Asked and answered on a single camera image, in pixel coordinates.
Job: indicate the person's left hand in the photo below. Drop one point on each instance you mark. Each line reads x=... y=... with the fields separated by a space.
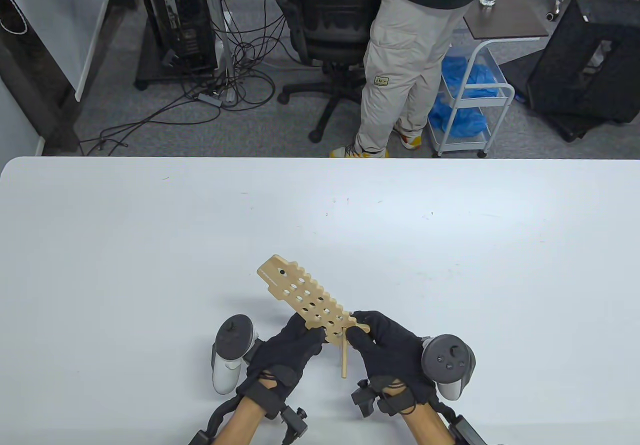
x=280 y=360

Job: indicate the person's right hand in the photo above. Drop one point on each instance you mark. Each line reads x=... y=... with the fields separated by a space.
x=390 y=355

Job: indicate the wooden crocodile lacing toy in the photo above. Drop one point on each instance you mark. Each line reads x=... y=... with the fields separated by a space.
x=270 y=275

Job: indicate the person's left forearm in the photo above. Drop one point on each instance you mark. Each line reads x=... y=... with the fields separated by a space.
x=240 y=422

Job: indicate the person's right forearm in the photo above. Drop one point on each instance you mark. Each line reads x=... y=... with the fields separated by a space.
x=425 y=427

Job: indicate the grey white handheld controller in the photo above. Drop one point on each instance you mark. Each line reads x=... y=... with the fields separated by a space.
x=447 y=360
x=232 y=337

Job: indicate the blue plastic bag pile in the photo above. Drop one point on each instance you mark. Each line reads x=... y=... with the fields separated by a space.
x=460 y=115
x=475 y=77

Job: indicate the white rolling cart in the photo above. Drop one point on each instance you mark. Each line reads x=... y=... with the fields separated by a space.
x=500 y=110

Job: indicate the grey power strip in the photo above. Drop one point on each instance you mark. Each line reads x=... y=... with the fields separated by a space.
x=210 y=98

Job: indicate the black flat board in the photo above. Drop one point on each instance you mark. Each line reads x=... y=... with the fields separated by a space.
x=520 y=72

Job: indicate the black rolling platform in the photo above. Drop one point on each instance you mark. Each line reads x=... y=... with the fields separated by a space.
x=150 y=72

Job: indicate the grey metal support pole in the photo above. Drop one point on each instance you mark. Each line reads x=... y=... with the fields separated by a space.
x=220 y=30

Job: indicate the black office chair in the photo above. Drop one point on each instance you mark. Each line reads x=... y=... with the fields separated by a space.
x=330 y=15

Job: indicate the black computer tower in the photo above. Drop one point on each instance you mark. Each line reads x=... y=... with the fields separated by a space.
x=180 y=20

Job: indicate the dark wooden desk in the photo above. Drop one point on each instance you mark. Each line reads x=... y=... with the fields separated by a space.
x=30 y=90

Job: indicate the white panel board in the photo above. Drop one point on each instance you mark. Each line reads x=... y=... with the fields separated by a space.
x=60 y=15

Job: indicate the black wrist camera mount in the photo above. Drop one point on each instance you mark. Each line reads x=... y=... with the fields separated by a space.
x=295 y=425
x=364 y=400

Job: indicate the black mesh frame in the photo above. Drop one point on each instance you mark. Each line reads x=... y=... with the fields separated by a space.
x=565 y=65

